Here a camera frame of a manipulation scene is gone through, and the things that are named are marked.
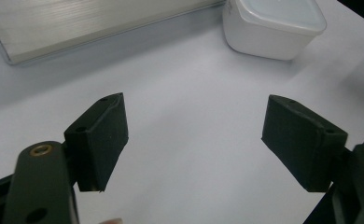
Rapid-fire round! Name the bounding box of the white plastic container with lid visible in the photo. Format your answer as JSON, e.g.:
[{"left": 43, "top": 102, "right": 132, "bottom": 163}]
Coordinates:
[{"left": 222, "top": 0, "right": 328, "bottom": 61}]

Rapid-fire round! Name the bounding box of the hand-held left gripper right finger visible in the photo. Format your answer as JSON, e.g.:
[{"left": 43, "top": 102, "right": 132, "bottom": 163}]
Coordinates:
[{"left": 260, "top": 94, "right": 349, "bottom": 193}]

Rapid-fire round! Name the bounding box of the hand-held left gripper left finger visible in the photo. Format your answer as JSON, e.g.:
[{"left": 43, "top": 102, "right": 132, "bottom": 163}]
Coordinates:
[{"left": 63, "top": 91, "right": 130, "bottom": 192}]

